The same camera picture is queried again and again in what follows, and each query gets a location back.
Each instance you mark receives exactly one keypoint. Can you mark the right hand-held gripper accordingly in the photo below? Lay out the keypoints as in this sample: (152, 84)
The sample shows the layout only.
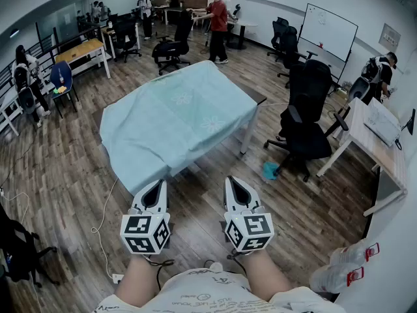
(254, 227)

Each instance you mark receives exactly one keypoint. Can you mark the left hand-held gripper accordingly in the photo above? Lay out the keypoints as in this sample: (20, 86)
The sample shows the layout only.
(140, 227)

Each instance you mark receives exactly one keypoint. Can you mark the table with light blue cloth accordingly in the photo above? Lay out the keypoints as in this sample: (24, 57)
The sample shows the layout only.
(169, 122)

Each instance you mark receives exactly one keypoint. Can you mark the person's left forearm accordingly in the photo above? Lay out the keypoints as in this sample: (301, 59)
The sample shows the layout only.
(137, 282)

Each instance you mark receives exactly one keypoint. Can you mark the person's right forearm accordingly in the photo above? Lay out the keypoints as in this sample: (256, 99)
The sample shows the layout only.
(264, 272)

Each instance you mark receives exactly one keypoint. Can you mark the teal cloth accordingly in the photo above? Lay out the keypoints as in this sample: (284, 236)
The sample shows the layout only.
(270, 171)

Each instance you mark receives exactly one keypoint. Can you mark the white power strip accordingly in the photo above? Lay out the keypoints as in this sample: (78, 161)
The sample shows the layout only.
(118, 278)

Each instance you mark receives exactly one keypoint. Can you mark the white printed shirt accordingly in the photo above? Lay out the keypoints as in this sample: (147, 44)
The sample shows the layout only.
(208, 295)

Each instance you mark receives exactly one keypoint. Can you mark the black office chair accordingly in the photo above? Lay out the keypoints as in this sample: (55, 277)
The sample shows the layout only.
(16, 249)
(278, 31)
(125, 34)
(180, 34)
(290, 47)
(306, 109)

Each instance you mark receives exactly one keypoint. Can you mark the clear red-capped water bottle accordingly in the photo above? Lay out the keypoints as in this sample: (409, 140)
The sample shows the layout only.
(329, 279)
(348, 254)

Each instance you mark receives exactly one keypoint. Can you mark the white desk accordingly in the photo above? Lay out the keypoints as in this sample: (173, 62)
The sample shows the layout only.
(365, 139)

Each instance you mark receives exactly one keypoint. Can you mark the blue chair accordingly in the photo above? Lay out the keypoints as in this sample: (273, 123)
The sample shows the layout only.
(62, 72)

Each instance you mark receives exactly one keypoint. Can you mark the grey rounded case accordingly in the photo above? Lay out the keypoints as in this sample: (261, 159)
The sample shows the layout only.
(358, 90)
(27, 99)

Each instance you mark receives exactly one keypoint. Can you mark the white printed box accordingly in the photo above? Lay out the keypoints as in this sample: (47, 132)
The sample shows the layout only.
(381, 122)

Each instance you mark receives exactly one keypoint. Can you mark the wooden table with white legs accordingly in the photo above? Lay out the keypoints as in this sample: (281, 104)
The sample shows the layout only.
(84, 47)

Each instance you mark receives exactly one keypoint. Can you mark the round white table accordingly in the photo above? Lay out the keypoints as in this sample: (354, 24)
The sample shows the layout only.
(244, 23)

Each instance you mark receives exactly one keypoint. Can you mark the white whiteboard on stand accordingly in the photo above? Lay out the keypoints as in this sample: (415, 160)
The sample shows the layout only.
(325, 31)

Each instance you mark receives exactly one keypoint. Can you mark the black railing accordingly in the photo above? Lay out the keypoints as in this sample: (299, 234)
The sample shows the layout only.
(42, 44)

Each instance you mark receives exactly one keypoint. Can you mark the grey wall notice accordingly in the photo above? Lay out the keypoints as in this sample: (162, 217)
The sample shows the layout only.
(389, 38)

